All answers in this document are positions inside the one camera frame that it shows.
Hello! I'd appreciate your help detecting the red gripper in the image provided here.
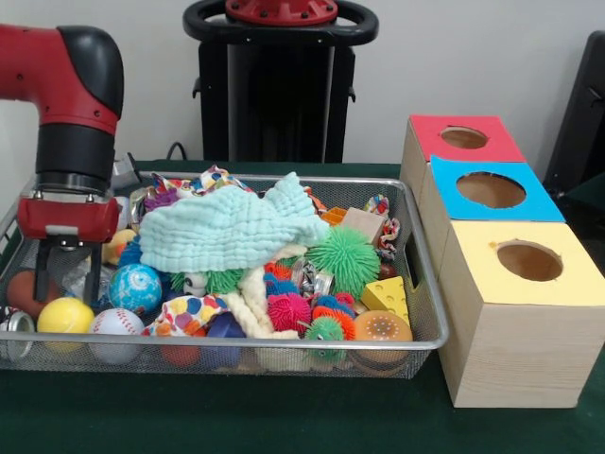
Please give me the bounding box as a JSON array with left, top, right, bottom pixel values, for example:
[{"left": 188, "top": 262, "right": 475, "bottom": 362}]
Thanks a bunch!
[{"left": 17, "top": 191, "right": 122, "bottom": 304}]

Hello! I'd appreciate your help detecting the mint green cloth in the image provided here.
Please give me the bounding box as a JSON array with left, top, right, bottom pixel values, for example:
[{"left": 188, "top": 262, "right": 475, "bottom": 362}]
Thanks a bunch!
[{"left": 139, "top": 172, "right": 331, "bottom": 274}]

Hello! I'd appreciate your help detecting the wooden box with three holes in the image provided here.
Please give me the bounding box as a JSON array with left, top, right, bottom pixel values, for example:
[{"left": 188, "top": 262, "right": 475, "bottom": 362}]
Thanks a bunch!
[{"left": 399, "top": 113, "right": 605, "bottom": 409}]

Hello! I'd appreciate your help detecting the yellow ball toy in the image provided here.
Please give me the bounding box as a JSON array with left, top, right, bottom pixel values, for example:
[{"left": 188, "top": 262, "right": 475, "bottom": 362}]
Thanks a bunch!
[{"left": 36, "top": 296, "right": 95, "bottom": 335}]

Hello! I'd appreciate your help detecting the brown toy football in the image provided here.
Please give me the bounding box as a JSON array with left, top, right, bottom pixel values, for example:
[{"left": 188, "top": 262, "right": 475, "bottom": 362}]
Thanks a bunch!
[{"left": 6, "top": 270, "right": 62, "bottom": 318}]

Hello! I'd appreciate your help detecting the globe print ball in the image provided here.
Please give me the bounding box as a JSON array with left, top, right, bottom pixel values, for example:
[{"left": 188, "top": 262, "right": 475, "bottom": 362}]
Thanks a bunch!
[{"left": 107, "top": 263, "right": 164, "bottom": 314}]

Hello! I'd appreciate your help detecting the white baseball toy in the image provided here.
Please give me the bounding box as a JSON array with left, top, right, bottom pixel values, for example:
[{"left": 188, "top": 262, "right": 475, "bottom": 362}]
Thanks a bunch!
[{"left": 88, "top": 307, "right": 146, "bottom": 364}]

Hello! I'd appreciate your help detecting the crushed red silver can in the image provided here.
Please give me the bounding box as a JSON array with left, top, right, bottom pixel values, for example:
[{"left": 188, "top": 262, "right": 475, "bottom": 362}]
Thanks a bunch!
[{"left": 0, "top": 306, "right": 37, "bottom": 363}]

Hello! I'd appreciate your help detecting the dark green table cloth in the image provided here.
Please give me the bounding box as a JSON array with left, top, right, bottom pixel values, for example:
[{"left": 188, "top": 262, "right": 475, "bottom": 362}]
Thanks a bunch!
[{"left": 0, "top": 159, "right": 605, "bottom": 454}]

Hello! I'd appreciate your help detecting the plain green spiky ball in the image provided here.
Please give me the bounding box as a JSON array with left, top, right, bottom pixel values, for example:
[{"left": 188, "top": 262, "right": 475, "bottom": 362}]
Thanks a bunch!
[{"left": 305, "top": 225, "right": 382, "bottom": 300}]

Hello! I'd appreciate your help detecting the plain wooden cube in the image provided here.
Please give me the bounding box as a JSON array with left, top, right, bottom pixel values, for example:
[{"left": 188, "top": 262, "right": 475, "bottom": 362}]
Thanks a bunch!
[{"left": 342, "top": 207, "right": 384, "bottom": 247}]

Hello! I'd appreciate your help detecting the toy burger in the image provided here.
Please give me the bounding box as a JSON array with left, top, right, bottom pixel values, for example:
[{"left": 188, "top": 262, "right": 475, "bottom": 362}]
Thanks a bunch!
[{"left": 353, "top": 309, "right": 413, "bottom": 377}]

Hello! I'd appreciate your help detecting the yellow toy cheese wedge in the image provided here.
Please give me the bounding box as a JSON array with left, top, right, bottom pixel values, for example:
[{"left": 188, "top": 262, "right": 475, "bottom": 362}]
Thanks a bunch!
[{"left": 361, "top": 276, "right": 411, "bottom": 327}]

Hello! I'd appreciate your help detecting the wire mesh bin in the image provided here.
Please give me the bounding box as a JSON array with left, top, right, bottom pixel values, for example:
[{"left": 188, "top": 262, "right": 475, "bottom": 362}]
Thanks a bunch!
[{"left": 0, "top": 168, "right": 450, "bottom": 379}]

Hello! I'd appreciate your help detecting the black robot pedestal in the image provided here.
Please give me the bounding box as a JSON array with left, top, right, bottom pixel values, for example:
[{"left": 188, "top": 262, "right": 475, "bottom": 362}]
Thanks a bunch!
[{"left": 182, "top": 0, "right": 379, "bottom": 165}]

